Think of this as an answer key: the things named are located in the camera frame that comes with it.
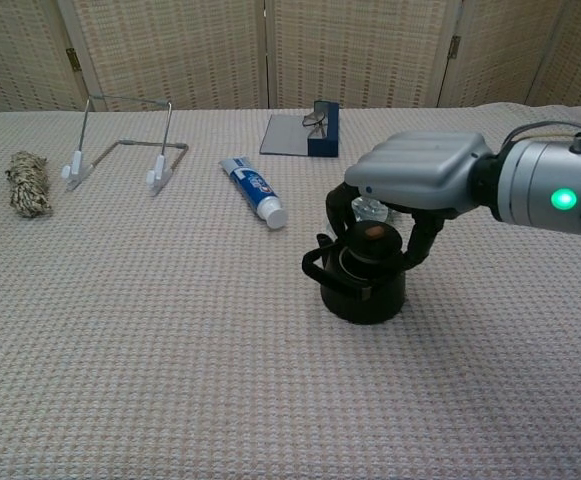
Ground beige braided rope bundle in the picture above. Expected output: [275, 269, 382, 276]
[4, 150, 54, 220]

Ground woven bamboo folding screen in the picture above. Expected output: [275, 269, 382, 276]
[0, 0, 581, 115]

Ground pink waffle tablecloth with fringe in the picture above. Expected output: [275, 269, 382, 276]
[0, 102, 581, 480]

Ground open blue glasses case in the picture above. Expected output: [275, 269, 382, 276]
[259, 100, 341, 159]

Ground blue white toothpaste tube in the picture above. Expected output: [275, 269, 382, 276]
[219, 155, 290, 231]

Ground thin-framed eyeglasses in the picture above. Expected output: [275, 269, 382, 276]
[302, 110, 330, 139]

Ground black teapot lid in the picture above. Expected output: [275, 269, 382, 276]
[346, 220, 402, 262]

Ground clear plastic water bottle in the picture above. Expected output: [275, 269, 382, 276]
[351, 196, 397, 227]

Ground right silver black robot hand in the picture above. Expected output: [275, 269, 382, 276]
[325, 130, 496, 274]

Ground metal wire book stand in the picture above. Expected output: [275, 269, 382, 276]
[60, 92, 190, 197]

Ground black cast iron teapot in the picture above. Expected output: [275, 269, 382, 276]
[301, 232, 408, 326]

